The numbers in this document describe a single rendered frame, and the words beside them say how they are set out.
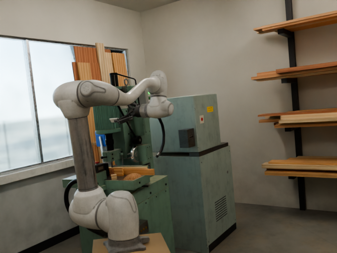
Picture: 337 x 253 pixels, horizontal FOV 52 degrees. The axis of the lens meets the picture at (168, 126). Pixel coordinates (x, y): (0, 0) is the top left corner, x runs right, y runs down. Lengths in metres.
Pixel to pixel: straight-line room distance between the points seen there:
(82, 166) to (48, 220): 2.15
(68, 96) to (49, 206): 2.30
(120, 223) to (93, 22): 3.16
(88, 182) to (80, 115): 0.34
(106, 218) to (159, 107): 0.73
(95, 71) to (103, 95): 2.59
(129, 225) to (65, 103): 0.66
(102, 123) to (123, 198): 0.80
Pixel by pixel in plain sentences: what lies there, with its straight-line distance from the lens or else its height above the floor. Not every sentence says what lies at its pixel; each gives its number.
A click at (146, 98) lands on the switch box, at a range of 2.57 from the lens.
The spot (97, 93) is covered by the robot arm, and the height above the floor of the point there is 1.44.
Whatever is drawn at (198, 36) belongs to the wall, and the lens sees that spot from 4.62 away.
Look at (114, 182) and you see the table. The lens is 2.28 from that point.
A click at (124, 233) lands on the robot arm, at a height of 0.77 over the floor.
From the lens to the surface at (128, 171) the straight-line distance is 2.39.
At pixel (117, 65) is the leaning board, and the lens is 4.45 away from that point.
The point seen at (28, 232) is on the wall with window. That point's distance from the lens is 3.77.
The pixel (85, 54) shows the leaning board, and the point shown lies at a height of 2.01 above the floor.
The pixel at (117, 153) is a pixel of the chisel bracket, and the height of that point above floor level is 1.04.
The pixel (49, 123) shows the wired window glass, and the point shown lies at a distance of 3.90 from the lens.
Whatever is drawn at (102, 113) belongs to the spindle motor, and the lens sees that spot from 2.36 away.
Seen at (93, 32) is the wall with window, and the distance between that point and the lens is 4.42.
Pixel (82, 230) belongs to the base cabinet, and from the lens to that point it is 2.57.
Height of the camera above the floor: 1.37
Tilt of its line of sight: 4 degrees down
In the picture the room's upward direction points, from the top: 6 degrees counter-clockwise
